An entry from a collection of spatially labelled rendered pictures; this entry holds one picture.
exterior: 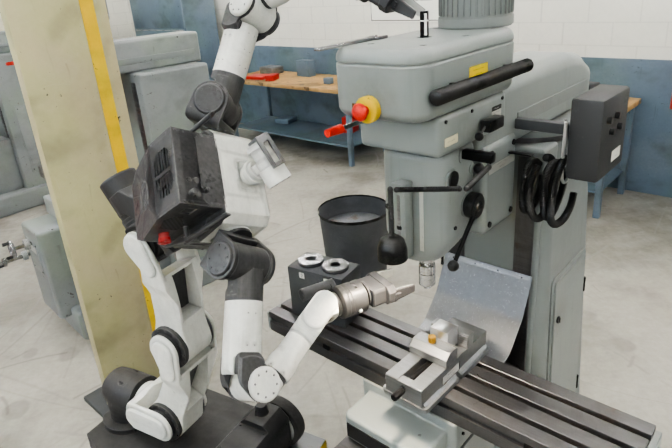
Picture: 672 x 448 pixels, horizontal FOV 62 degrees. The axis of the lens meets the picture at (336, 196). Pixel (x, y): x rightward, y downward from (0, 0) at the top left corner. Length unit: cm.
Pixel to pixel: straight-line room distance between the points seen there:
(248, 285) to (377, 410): 65
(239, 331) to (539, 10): 497
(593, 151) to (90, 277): 228
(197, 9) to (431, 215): 745
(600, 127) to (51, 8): 214
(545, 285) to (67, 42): 213
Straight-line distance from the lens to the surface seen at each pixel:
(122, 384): 223
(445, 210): 144
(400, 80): 121
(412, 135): 134
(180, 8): 853
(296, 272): 193
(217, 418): 225
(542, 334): 206
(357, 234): 349
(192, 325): 181
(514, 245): 190
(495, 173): 159
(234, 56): 155
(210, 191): 135
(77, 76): 274
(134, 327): 317
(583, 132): 151
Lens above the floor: 204
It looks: 21 degrees down
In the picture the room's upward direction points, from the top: 4 degrees counter-clockwise
